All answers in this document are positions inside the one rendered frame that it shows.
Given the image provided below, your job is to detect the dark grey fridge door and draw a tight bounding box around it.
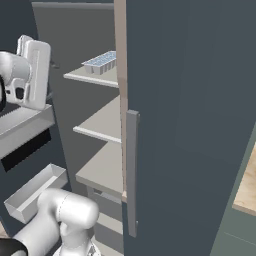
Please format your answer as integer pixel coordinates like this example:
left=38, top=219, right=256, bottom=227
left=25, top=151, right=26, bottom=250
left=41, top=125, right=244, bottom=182
left=121, top=0, right=256, bottom=256

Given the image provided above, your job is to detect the dark grey freezer door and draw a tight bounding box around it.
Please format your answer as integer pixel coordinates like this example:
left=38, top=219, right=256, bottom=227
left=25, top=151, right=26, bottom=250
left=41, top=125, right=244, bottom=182
left=0, top=0, right=74, bottom=238

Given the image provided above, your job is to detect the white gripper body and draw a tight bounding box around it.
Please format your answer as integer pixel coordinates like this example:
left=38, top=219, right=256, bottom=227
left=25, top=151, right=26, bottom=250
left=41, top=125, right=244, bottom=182
left=16, top=34, right=52, bottom=111

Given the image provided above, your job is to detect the grey freezer drawer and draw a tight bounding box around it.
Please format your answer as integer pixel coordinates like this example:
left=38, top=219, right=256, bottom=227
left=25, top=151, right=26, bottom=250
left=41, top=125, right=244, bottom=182
left=85, top=185, right=125, bottom=256

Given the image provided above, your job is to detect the wooden top dining counter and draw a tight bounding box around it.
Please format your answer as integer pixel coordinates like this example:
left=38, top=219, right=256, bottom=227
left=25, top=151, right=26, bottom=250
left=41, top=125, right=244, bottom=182
left=209, top=122, right=256, bottom=256

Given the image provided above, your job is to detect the pale blue ice cube tray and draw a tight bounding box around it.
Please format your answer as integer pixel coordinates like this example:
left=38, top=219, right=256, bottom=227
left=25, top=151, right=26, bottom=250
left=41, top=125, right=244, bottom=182
left=81, top=50, right=118, bottom=75

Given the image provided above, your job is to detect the grey fridge door handle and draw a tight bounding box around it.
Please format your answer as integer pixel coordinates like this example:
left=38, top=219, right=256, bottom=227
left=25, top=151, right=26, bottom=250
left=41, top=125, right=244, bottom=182
left=125, top=109, right=141, bottom=239

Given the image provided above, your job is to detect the grey door bin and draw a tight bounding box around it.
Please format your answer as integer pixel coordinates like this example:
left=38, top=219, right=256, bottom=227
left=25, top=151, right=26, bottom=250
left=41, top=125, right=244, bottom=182
left=3, top=162, right=69, bottom=225
left=0, top=102, right=56, bottom=161

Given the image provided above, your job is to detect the grey freezer shelf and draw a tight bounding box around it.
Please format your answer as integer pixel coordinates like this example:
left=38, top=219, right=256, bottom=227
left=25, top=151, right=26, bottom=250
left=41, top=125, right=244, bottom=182
left=62, top=64, right=120, bottom=89
left=75, top=141, right=128, bottom=203
left=72, top=94, right=123, bottom=145

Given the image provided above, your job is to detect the grey freezer body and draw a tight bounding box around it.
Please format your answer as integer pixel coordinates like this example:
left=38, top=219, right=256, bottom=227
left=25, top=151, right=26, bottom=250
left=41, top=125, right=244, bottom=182
left=30, top=0, right=128, bottom=256

